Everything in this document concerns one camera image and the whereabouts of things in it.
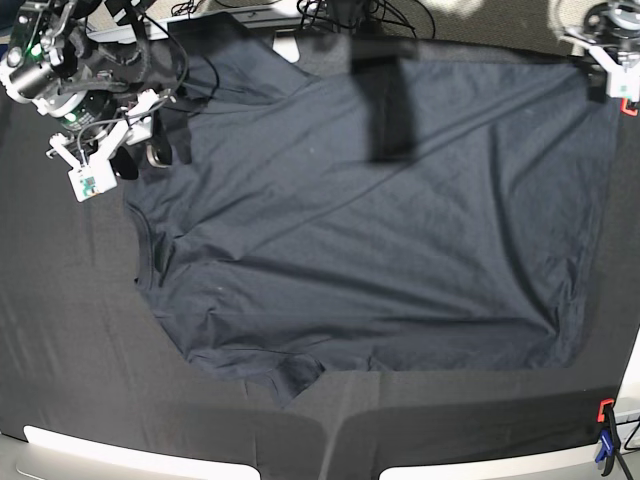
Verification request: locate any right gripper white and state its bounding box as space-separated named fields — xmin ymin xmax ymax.
xmin=47 ymin=89 xmax=173 ymax=181

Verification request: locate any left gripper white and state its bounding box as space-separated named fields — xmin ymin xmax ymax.
xmin=560 ymin=29 xmax=639 ymax=80

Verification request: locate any black t-shirt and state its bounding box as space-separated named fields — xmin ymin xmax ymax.
xmin=124 ymin=15 xmax=620 ymax=404

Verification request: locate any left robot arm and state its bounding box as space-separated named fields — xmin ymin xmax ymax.
xmin=148 ymin=1 xmax=639 ymax=170

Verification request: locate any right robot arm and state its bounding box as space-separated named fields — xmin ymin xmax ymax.
xmin=1 ymin=1 xmax=190 ymax=196

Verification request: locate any orange clamp top right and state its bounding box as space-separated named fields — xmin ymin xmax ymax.
xmin=620 ymin=98 xmax=640 ymax=117

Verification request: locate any white tab on table edge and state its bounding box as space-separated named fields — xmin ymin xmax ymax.
xmin=272 ymin=30 xmax=301 ymax=64

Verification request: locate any black table cover cloth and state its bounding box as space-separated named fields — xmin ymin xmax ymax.
xmin=1 ymin=36 xmax=639 ymax=479

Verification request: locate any orange blue clamp bottom right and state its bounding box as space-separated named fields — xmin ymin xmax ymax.
xmin=595 ymin=398 xmax=634 ymax=480

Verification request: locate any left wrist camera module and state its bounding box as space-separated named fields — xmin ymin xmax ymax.
xmin=606 ymin=66 xmax=639 ymax=102

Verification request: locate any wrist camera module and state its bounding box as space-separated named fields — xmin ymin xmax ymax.
xmin=606 ymin=66 xmax=639 ymax=102
xmin=67 ymin=162 xmax=117 ymax=202

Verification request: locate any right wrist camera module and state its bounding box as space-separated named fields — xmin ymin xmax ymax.
xmin=67 ymin=162 xmax=117 ymax=202

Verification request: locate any black cable bundle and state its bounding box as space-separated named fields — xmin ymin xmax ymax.
xmin=294 ymin=0 xmax=436 ymax=39

